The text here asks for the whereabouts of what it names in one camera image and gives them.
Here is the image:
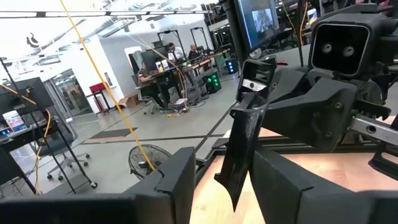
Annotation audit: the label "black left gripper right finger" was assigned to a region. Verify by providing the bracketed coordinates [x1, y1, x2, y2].
[249, 146, 398, 224]

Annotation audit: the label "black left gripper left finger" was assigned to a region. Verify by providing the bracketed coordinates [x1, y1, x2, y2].
[0, 146, 197, 224]

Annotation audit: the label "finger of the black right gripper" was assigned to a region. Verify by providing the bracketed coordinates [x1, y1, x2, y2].
[262, 77, 358, 153]
[236, 58, 308, 105]

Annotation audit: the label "black computer blue lights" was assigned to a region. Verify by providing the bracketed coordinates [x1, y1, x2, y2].
[225, 58, 239, 75]

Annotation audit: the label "grey side table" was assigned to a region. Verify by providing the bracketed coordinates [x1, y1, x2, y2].
[261, 43, 315, 72]

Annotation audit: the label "black computer green lights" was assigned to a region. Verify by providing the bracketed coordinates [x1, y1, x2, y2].
[203, 70, 223, 94]

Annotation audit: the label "black monitor blue screen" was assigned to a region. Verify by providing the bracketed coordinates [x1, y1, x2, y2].
[223, 0, 284, 60]

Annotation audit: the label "wooden office desk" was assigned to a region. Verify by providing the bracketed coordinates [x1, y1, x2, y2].
[146, 46, 233, 106]

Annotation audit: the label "person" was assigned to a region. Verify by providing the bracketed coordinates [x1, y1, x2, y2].
[187, 44, 201, 60]
[137, 62, 170, 110]
[166, 42, 184, 63]

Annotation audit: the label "black floor fan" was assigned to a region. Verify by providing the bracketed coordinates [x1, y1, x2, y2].
[127, 143, 174, 181]

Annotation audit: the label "grey office chair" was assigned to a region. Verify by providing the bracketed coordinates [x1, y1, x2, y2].
[39, 123, 91, 182]

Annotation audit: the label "black floor mat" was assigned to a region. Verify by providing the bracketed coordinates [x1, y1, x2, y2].
[89, 127, 138, 140]

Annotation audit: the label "cardboard box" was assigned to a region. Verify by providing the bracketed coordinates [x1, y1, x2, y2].
[118, 94, 141, 109]

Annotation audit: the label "red box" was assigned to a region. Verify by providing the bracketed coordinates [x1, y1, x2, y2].
[89, 82, 110, 94]

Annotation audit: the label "black equipment cart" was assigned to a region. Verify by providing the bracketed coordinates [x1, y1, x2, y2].
[0, 77, 99, 195]

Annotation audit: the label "black aluminium table frame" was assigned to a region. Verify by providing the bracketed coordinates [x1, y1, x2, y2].
[195, 135, 398, 185]

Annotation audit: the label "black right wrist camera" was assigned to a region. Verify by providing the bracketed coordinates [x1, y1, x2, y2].
[310, 3, 398, 78]

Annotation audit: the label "yellow cable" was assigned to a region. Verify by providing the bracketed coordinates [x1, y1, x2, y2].
[58, 0, 156, 171]

